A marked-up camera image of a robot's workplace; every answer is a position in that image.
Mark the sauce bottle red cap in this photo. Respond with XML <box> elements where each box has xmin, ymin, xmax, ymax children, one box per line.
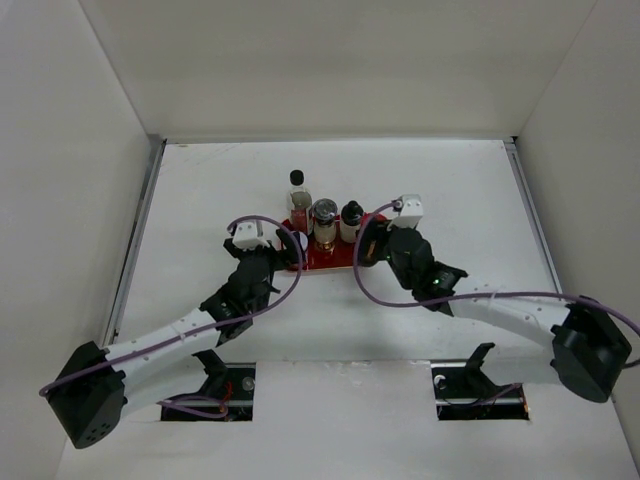
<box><xmin>361</xmin><ymin>238</ymin><xmax>379</xmax><ymax>267</ymax></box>

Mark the salt jar black knob lid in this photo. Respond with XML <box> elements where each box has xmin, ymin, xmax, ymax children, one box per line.
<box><xmin>339</xmin><ymin>200</ymin><xmax>364</xmax><ymax>244</ymax></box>

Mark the salt grinder jar grey lid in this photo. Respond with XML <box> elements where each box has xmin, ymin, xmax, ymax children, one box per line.
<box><xmin>312</xmin><ymin>198</ymin><xmax>338</xmax><ymax>253</ymax></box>

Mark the soy sauce bottle black cap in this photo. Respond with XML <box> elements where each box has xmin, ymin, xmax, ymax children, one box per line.
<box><xmin>287</xmin><ymin>169</ymin><xmax>313</xmax><ymax>236</ymax></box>

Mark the small jar white lid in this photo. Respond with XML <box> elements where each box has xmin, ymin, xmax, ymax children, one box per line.
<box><xmin>294</xmin><ymin>231</ymin><xmax>309</xmax><ymax>253</ymax></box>

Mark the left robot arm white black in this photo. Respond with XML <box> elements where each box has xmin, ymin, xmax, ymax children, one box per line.
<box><xmin>39</xmin><ymin>217</ymin><xmax>305</xmax><ymax>449</ymax></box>

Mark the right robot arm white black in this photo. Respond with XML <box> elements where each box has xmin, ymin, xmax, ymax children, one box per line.
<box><xmin>353</xmin><ymin>214</ymin><xmax>639</xmax><ymax>403</ymax></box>

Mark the red tray gold emblem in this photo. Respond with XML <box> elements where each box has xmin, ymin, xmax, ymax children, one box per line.
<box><xmin>283</xmin><ymin>213</ymin><xmax>370</xmax><ymax>272</ymax></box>

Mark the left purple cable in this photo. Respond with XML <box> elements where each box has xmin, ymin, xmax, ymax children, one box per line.
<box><xmin>38</xmin><ymin>214</ymin><xmax>306</xmax><ymax>419</ymax></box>

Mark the purple cable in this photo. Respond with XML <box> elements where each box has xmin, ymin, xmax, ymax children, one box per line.
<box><xmin>352</xmin><ymin>199</ymin><xmax>640</xmax><ymax>341</ymax></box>
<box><xmin>38</xmin><ymin>214</ymin><xmax>306</xmax><ymax>419</ymax></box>

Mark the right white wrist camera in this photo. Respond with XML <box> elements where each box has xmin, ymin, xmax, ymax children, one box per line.
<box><xmin>390</xmin><ymin>194</ymin><xmax>424</xmax><ymax>229</ymax></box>

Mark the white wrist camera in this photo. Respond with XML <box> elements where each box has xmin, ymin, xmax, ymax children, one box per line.
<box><xmin>390</xmin><ymin>194</ymin><xmax>424</xmax><ymax>229</ymax></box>
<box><xmin>232</xmin><ymin>220</ymin><xmax>270</xmax><ymax>251</ymax></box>

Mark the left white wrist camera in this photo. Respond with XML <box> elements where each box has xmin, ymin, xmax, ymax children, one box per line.
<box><xmin>232</xmin><ymin>220</ymin><xmax>270</xmax><ymax>251</ymax></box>

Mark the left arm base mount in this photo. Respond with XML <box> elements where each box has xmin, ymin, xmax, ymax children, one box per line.
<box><xmin>160</xmin><ymin>351</ymin><xmax>257</xmax><ymax>423</ymax></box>

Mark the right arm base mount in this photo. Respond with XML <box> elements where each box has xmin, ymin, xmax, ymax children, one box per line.
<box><xmin>430</xmin><ymin>343</ymin><xmax>530</xmax><ymax>421</ymax></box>

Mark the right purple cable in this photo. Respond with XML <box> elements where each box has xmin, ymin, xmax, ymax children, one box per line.
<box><xmin>352</xmin><ymin>199</ymin><xmax>640</xmax><ymax>341</ymax></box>

